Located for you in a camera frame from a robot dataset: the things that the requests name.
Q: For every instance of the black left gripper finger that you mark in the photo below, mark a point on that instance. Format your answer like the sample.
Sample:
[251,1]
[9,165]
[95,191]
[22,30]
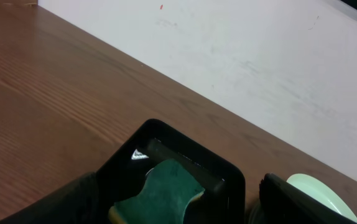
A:
[76,202]

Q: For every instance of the green and yellow sponge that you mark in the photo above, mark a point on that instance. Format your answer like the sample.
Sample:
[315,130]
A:
[164,198]

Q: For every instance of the pale green plate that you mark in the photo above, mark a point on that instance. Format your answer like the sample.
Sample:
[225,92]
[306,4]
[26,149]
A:
[322,193]

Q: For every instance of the black rectangular tray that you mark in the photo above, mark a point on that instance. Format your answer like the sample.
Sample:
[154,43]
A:
[124,174]

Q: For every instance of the black round tray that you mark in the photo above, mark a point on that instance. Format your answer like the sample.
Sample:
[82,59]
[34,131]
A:
[281,202]

